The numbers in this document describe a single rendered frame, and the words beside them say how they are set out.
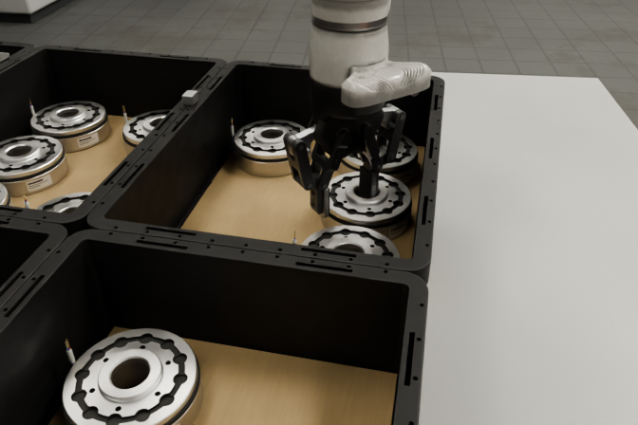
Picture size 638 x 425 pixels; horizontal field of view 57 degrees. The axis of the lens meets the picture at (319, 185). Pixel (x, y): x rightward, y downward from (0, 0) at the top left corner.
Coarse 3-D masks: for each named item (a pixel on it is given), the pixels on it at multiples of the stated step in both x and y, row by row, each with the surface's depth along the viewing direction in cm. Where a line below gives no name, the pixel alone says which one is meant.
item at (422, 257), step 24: (432, 96) 73; (432, 120) 67; (168, 144) 63; (432, 144) 65; (144, 168) 58; (432, 168) 58; (120, 192) 55; (432, 192) 55; (96, 216) 51; (432, 216) 51; (192, 240) 49; (216, 240) 49; (240, 240) 49; (264, 240) 49; (432, 240) 49; (360, 264) 46; (384, 264) 46; (408, 264) 46
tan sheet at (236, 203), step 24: (312, 144) 83; (216, 192) 73; (240, 192) 73; (264, 192) 73; (288, 192) 73; (192, 216) 68; (216, 216) 68; (240, 216) 68; (264, 216) 68; (288, 216) 68; (312, 216) 68; (288, 240) 65; (408, 240) 65
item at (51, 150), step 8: (24, 136) 78; (32, 136) 78; (40, 136) 78; (0, 144) 76; (8, 144) 76; (40, 144) 76; (48, 144) 77; (56, 144) 76; (40, 152) 75; (48, 152) 75; (56, 152) 75; (32, 160) 73; (40, 160) 73; (48, 160) 73; (56, 160) 74; (0, 168) 71; (8, 168) 72; (16, 168) 71; (24, 168) 72; (32, 168) 71; (40, 168) 72; (0, 176) 70; (8, 176) 70; (16, 176) 70
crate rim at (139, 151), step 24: (48, 48) 87; (72, 48) 87; (0, 72) 79; (216, 72) 79; (168, 120) 67; (144, 144) 62; (120, 168) 58; (96, 192) 55; (24, 216) 51; (48, 216) 51; (72, 216) 51
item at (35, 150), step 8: (16, 144) 75; (24, 144) 75; (32, 144) 75; (0, 152) 74; (8, 152) 74; (32, 152) 74; (0, 160) 73; (8, 160) 72; (16, 160) 72; (24, 160) 73
